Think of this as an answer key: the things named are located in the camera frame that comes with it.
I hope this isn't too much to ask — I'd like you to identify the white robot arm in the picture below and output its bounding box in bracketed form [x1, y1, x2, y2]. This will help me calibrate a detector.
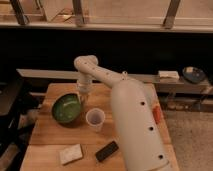
[74, 55, 172, 171]

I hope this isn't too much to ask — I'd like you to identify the black rectangular remote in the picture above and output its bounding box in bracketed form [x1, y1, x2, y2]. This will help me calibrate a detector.
[95, 141, 119, 162]

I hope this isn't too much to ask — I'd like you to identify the white box on shelf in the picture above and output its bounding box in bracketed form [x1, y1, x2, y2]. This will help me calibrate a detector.
[158, 71, 179, 80]

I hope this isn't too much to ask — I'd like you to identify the white paper cup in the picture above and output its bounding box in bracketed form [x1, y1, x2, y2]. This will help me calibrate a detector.
[86, 108, 105, 132]

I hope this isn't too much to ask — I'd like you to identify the green ceramic bowl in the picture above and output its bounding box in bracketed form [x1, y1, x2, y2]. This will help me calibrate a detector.
[52, 93, 82, 124]

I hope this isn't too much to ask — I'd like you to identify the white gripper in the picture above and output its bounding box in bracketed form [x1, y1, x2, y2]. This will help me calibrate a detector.
[77, 81, 92, 98]

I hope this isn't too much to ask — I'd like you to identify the grey low shelf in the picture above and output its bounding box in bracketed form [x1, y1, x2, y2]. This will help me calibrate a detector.
[18, 69, 213, 95]

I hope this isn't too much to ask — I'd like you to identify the dark chair at left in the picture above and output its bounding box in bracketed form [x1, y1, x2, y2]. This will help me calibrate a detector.
[0, 79, 39, 157]

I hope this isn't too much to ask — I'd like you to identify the beige sponge block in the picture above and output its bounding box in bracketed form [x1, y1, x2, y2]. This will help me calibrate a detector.
[59, 144, 83, 165]

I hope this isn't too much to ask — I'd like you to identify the red elongated object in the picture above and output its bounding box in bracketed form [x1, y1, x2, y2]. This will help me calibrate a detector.
[153, 106, 162, 124]

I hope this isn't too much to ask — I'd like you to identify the dark plate on shelf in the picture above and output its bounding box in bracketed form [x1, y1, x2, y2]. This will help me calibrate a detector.
[182, 67, 206, 84]

